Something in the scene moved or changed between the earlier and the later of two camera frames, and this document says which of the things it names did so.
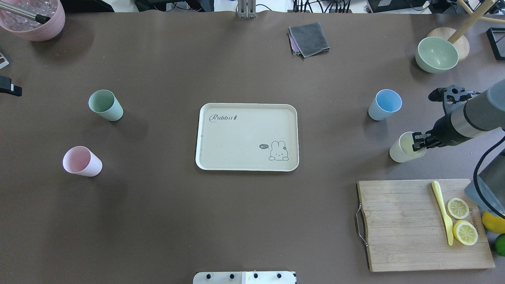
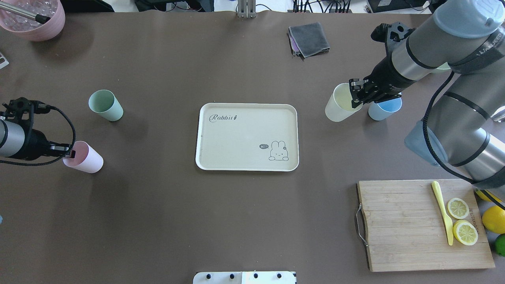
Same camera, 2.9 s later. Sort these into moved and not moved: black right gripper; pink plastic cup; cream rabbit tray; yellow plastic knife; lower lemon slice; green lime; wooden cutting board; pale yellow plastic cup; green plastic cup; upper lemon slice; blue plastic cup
Moved: pink plastic cup; pale yellow plastic cup; black right gripper
Not moved: lower lemon slice; cream rabbit tray; green plastic cup; wooden cutting board; yellow plastic knife; blue plastic cup; green lime; upper lemon slice
